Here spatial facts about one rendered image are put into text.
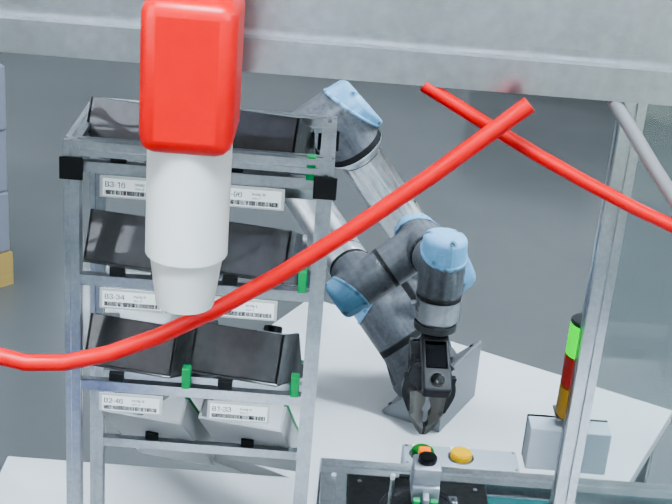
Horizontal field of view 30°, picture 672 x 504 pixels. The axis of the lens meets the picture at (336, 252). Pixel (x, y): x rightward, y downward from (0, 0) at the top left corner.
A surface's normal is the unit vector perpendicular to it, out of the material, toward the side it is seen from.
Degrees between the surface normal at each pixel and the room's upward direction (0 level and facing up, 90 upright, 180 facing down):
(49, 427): 0
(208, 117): 90
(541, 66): 90
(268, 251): 65
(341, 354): 0
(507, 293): 0
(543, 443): 90
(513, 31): 90
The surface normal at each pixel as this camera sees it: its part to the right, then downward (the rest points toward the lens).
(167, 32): -0.02, 0.40
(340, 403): 0.07, -0.91
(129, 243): -0.14, -0.04
